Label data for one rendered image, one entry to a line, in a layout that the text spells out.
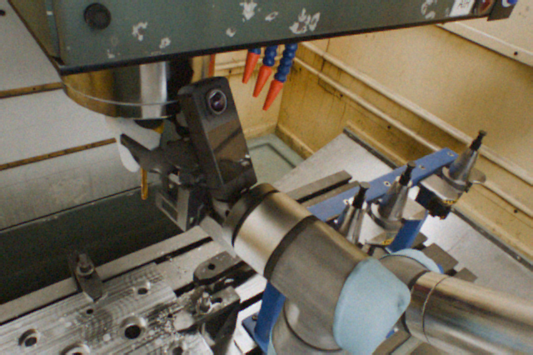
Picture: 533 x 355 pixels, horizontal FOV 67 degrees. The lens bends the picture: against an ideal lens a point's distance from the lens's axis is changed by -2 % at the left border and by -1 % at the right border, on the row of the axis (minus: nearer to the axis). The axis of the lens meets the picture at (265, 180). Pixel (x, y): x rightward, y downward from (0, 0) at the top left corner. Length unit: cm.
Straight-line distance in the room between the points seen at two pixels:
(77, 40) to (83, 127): 80
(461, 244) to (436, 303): 96
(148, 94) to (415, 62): 111
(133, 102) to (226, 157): 10
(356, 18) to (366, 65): 122
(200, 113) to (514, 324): 32
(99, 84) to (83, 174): 70
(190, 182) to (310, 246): 14
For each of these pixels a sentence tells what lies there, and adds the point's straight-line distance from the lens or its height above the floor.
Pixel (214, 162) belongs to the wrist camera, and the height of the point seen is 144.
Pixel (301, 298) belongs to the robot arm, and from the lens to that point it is 36.
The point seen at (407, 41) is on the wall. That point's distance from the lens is 142.
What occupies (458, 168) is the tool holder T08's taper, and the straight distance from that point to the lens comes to 87.
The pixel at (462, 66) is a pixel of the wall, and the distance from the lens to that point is 133.
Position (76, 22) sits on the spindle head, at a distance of 21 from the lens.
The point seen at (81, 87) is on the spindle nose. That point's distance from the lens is 41.
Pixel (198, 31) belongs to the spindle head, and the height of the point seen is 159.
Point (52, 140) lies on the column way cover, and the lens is 100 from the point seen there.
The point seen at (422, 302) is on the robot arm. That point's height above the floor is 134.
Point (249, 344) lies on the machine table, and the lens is 88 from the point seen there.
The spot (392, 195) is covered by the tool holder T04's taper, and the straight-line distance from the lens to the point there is 69.
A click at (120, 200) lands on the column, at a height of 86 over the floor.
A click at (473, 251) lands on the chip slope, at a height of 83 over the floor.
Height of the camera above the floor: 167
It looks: 39 degrees down
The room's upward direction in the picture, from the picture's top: 11 degrees clockwise
